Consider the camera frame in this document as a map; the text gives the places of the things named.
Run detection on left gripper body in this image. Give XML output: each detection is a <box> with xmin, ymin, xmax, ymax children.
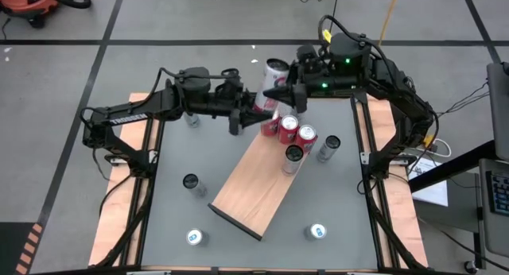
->
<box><xmin>206</xmin><ymin>79</ymin><xmax>244</xmax><ymax>113</ymax></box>

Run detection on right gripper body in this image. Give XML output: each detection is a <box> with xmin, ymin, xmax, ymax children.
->
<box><xmin>301</xmin><ymin>62</ymin><xmax>337</xmax><ymax>98</ymax></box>

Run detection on white Celsius Peach Vibe can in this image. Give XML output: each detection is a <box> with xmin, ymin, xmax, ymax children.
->
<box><xmin>182</xmin><ymin>173</ymin><xmax>208</xmax><ymax>199</ymax></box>
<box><xmin>252</xmin><ymin>58</ymin><xmax>290</xmax><ymax>115</ymax></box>
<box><xmin>281</xmin><ymin>144</ymin><xmax>305</xmax><ymax>176</ymax></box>

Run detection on red Fanta soda can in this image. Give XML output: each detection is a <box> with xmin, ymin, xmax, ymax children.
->
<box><xmin>294</xmin><ymin>124</ymin><xmax>319</xmax><ymax>155</ymax></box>
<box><xmin>278</xmin><ymin>114</ymin><xmax>300</xmax><ymax>145</ymax></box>
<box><xmin>260</xmin><ymin>114</ymin><xmax>282</xmax><ymax>138</ymax></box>

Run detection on blue silver Red Bull can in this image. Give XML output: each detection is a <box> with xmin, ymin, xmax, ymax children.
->
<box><xmin>185</xmin><ymin>227</ymin><xmax>210</xmax><ymax>247</ymax></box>
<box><xmin>303</xmin><ymin>222</ymin><xmax>328</xmax><ymax>241</ymax></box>

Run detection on wooden table side board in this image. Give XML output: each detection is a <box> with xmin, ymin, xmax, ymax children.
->
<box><xmin>87</xmin><ymin>92</ymin><xmax>154</xmax><ymax>267</ymax></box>
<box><xmin>365</xmin><ymin>92</ymin><xmax>429</xmax><ymax>268</ymax></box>

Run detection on white paper sheet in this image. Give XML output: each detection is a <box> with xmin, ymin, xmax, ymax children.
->
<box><xmin>409</xmin><ymin>157</ymin><xmax>449</xmax><ymax>207</ymax></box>

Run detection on black diagonal bar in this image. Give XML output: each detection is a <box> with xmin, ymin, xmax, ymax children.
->
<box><xmin>409</xmin><ymin>139</ymin><xmax>498</xmax><ymax>193</ymax></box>

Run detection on grey computer monitor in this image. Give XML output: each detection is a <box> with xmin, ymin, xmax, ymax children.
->
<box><xmin>486</xmin><ymin>61</ymin><xmax>509</xmax><ymax>161</ymax></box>

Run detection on black keyboard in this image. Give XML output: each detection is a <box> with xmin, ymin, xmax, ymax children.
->
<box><xmin>485</xmin><ymin>170</ymin><xmax>509</xmax><ymax>217</ymax></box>

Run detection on orange shop vacuum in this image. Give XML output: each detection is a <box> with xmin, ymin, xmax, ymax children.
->
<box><xmin>0</xmin><ymin>0</ymin><xmax>60</xmax><ymax>29</ymax></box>

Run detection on grey metal cart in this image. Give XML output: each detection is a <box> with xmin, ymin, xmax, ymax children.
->
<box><xmin>413</xmin><ymin>157</ymin><xmax>509</xmax><ymax>274</ymax></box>

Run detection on black orange striped floor mat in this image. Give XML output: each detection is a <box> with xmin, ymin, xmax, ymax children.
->
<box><xmin>0</xmin><ymin>222</ymin><xmax>44</xmax><ymax>275</ymax></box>

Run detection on black aluminium table frame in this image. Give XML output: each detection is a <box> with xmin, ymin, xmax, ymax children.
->
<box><xmin>93</xmin><ymin>78</ymin><xmax>429</xmax><ymax>275</ymax></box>

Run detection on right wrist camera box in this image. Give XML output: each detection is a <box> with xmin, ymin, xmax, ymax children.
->
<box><xmin>296</xmin><ymin>43</ymin><xmax>321</xmax><ymax>64</ymax></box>

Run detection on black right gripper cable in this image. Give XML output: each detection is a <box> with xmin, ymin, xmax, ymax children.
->
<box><xmin>317</xmin><ymin>14</ymin><xmax>385</xmax><ymax>57</ymax></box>

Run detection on wooden shelf with black frame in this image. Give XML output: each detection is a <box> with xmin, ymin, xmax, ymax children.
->
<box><xmin>208</xmin><ymin>110</ymin><xmax>319</xmax><ymax>242</ymax></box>

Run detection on black coiled floor cable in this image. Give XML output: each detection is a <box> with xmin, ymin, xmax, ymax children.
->
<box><xmin>328</xmin><ymin>0</ymin><xmax>342</xmax><ymax>33</ymax></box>

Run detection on yellow extension cable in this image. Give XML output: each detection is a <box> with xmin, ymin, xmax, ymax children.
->
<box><xmin>377</xmin><ymin>0</ymin><xmax>401</xmax><ymax>45</ymax></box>

